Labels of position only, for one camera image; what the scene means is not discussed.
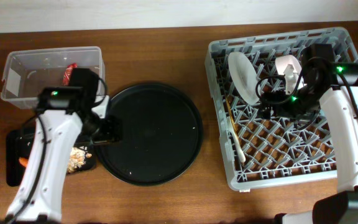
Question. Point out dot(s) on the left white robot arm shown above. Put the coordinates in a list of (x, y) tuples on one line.
[(62, 114)]

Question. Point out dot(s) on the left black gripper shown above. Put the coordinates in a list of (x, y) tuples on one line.
[(114, 131)]

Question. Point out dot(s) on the grey plate with food scraps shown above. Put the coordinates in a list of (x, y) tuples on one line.
[(244, 77)]

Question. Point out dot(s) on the white plastic fork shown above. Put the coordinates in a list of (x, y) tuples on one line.
[(239, 151)]

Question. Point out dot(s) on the orange carrot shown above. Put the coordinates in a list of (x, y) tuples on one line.
[(23, 162)]

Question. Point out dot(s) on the pile of food scraps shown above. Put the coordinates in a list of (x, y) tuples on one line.
[(80, 160)]

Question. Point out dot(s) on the grey dishwasher rack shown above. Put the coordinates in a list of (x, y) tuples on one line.
[(278, 151)]

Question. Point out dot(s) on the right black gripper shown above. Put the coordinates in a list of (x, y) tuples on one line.
[(280, 110)]

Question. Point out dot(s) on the round black serving tray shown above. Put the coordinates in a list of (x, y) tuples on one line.
[(160, 134)]

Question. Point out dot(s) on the red snack wrapper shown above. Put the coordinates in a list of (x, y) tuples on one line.
[(67, 74)]

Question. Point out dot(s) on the black rectangular tray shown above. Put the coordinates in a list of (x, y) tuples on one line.
[(19, 145)]

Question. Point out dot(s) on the wooden chopstick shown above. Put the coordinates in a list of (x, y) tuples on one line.
[(231, 116)]

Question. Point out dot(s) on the pink saucer bowl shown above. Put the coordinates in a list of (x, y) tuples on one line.
[(289, 67)]

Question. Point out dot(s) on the clear plastic waste bin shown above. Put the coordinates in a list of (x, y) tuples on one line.
[(28, 72)]

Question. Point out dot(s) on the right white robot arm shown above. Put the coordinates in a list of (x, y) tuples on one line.
[(331, 87)]

